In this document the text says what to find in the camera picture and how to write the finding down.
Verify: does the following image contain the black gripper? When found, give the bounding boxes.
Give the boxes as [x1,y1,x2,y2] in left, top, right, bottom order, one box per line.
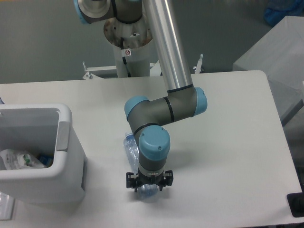
[126,170,173,192]

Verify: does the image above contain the crushed clear plastic bottle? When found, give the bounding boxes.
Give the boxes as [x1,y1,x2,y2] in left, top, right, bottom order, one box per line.
[123,132,159,200]

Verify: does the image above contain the clear plastic wrapper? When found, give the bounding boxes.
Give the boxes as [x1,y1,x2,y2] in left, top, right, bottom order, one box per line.
[0,149,46,170]

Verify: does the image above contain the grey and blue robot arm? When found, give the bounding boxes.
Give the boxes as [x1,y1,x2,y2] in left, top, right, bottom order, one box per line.
[74,0,207,190]

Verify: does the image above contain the white trash can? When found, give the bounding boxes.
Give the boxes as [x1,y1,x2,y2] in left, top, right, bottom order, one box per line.
[0,104,87,204]

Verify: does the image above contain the blue and yellow box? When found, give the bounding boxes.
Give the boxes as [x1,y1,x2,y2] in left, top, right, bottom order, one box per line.
[38,154,54,168]

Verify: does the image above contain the black device at table edge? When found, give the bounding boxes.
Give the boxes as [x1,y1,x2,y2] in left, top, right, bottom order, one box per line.
[287,192,304,218]

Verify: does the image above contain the grey covered cabinet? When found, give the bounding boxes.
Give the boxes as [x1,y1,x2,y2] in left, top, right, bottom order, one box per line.
[233,16,304,125]

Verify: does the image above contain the blue plastic bag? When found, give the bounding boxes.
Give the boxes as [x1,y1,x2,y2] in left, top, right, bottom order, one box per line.
[263,0,304,27]

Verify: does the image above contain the white metal base frame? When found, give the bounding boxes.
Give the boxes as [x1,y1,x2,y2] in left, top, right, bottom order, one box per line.
[83,53,204,80]

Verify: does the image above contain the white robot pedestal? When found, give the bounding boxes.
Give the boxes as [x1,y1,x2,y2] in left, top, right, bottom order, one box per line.
[104,15,152,78]

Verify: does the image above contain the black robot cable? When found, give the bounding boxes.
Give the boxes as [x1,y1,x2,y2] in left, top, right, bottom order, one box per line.
[120,37,133,78]

